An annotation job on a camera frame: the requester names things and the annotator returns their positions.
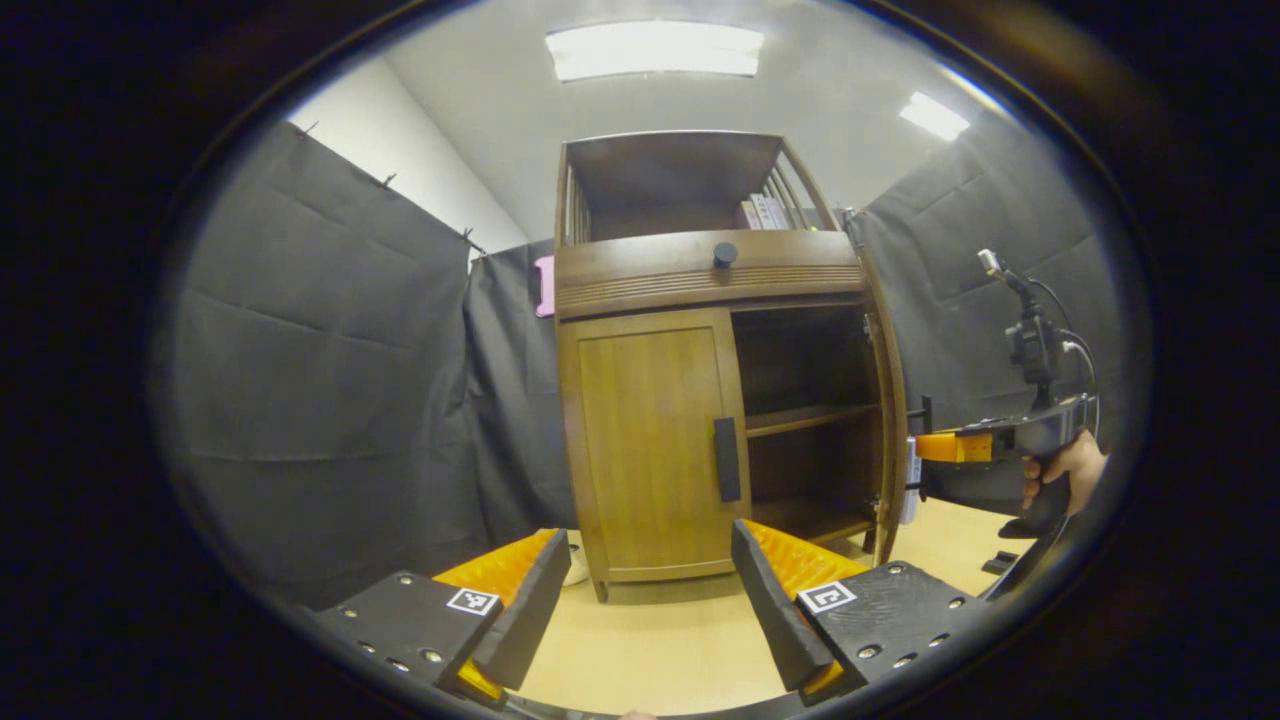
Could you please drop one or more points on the brown wooden shoe cabinet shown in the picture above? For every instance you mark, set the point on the brown wooden shoe cabinet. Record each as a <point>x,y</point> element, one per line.
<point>700,275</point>

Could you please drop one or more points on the round black knob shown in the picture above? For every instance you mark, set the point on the round black knob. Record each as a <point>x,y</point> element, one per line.
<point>725,255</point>

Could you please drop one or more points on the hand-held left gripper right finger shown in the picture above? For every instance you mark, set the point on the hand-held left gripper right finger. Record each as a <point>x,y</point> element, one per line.
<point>775,610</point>

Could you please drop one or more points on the small ceiling light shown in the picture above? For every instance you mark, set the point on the small ceiling light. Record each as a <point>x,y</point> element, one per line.
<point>934,116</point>

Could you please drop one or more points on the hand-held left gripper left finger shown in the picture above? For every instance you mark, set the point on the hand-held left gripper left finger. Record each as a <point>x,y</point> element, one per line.
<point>520,620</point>

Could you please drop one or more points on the upright book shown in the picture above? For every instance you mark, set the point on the upright book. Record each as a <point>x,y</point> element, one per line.
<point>748,214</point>
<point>762,212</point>
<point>778,212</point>

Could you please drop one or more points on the wooden cabinet door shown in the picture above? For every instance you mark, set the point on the wooden cabinet door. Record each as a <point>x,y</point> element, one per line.
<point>890,400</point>
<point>650,440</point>

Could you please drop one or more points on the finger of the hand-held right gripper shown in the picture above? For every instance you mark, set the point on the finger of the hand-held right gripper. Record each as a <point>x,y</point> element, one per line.
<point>950,447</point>

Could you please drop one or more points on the black backdrop cloth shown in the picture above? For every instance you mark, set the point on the black backdrop cloth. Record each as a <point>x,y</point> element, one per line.
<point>320,380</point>

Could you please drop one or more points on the cream fluffy plush item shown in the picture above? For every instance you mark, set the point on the cream fluffy plush item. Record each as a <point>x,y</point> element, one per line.
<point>576,565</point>

